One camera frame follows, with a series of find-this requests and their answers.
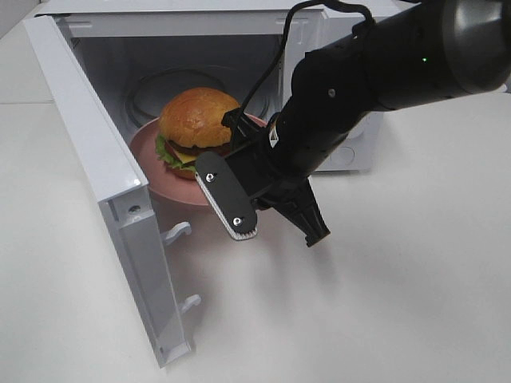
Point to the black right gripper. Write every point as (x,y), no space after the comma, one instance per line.
(267,182)

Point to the burger with lettuce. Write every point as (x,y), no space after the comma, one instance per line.
(191,127)

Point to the pink plate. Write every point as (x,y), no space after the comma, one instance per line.
(164,184)

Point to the white microwave door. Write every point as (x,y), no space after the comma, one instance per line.
(120,189)

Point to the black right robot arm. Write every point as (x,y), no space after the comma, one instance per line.
(434,51)

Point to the glass microwave turntable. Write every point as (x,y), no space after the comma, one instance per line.
(151,93)

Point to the white microwave oven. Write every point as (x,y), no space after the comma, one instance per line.
(117,42)

